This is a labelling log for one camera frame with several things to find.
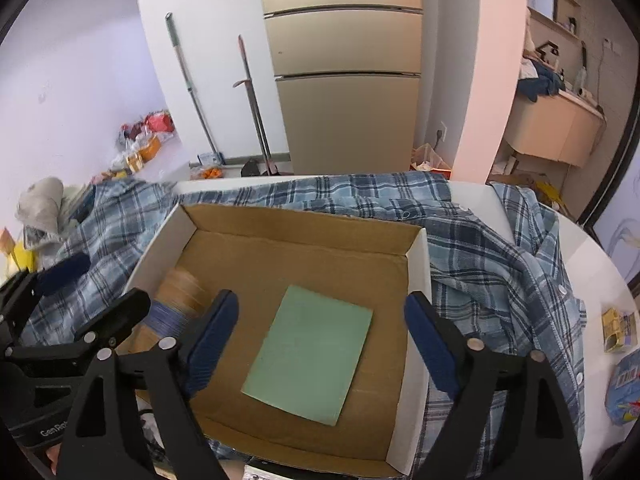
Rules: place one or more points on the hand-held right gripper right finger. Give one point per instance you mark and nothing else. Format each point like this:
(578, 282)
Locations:
(430, 345)

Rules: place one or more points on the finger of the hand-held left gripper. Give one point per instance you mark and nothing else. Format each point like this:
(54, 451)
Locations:
(120, 310)
(65, 267)

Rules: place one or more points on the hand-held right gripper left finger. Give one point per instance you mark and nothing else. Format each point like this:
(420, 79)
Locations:
(212, 342)

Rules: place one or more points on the blue plaid shirt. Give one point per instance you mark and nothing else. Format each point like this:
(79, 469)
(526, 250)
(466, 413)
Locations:
(475, 260)

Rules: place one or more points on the white cardboard box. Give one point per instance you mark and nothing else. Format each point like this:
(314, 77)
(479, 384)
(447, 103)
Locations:
(300, 260)

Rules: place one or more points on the yellow paper bag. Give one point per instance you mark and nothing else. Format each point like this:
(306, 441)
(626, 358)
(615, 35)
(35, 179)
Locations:
(22, 257)

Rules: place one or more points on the grey cloth bag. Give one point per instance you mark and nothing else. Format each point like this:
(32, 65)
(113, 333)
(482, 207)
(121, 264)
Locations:
(40, 200)

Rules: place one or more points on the green card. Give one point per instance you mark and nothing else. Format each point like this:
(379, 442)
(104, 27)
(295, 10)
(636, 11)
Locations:
(310, 355)

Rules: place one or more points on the orange snack bag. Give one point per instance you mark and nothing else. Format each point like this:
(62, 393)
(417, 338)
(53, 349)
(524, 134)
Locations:
(147, 147)

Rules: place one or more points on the bag of oranges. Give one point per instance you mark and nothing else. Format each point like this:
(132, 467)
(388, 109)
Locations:
(210, 172)

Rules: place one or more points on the red plastic bag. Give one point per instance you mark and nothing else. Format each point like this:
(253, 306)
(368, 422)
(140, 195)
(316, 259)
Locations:
(157, 122)

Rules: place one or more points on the open cardboard box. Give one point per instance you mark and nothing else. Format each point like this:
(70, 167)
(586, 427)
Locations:
(427, 157)

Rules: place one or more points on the flat cardboard pieces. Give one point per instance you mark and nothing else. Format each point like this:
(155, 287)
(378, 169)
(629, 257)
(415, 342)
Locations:
(515, 175)

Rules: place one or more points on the yellow snack packet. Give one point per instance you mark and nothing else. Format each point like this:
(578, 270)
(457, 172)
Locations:
(620, 330)

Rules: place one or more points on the yellow plastic bag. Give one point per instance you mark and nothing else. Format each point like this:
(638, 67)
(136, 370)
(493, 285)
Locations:
(550, 195)

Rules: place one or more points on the blue printed packet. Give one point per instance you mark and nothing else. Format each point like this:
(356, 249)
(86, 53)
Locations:
(622, 390)

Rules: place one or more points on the dark rounded object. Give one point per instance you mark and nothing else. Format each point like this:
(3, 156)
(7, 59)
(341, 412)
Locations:
(615, 460)

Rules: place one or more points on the beige refrigerator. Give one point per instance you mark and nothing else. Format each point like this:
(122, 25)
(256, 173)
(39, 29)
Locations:
(345, 110)

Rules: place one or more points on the beige kitchen cabinet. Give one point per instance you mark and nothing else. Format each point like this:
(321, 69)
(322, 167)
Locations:
(555, 125)

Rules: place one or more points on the dark blue cloth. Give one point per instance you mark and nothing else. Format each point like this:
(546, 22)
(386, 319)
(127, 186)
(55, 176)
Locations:
(537, 80)

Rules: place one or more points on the black faucet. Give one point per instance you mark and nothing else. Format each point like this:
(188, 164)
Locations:
(547, 50)

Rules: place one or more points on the white wall socket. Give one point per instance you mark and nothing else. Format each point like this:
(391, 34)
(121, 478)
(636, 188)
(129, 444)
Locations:
(441, 135)

